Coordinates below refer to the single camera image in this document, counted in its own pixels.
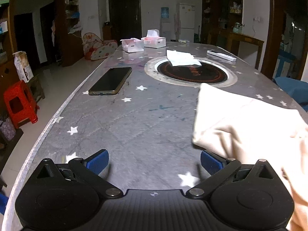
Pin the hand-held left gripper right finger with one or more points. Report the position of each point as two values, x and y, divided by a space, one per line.
211 162

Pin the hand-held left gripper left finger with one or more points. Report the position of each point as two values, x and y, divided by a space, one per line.
98 160

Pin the cream cloth garment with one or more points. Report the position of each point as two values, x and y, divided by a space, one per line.
243 122

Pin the black smartphone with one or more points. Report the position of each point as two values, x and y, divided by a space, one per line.
110 80

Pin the round built-in hotpot burner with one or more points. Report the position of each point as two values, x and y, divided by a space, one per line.
192 75

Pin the wooden stool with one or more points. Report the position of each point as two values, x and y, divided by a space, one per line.
37 89

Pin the red plastic stool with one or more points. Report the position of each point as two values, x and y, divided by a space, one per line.
20 103

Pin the crumpled white tissue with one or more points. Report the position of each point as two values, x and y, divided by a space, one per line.
182 58

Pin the blue chair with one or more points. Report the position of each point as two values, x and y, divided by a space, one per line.
293 89

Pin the polka dot play tent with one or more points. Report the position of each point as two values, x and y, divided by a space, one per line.
99 48

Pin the small white open box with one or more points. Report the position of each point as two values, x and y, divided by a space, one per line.
132 45

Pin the brown paper bag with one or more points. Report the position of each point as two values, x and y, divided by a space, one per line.
22 65

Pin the wooden side table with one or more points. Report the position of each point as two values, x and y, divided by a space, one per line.
240 39

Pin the dark wooden open shelf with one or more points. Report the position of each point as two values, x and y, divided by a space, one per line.
69 36

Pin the white tissue box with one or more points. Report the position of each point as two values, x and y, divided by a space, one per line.
154 42

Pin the hanging garment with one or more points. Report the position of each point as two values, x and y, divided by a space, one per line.
54 32

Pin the glass jar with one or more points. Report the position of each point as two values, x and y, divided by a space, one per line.
236 27

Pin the pink hanging cloth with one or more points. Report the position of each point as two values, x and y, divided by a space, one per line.
176 24

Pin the white refrigerator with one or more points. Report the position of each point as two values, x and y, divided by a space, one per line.
186 20

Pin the water dispenser with blue bottle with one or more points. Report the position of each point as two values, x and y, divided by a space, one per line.
165 21

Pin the dark wooden door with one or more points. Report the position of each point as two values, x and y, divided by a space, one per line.
124 14

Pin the dark wooden display cabinet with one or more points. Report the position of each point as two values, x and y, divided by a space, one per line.
221 9

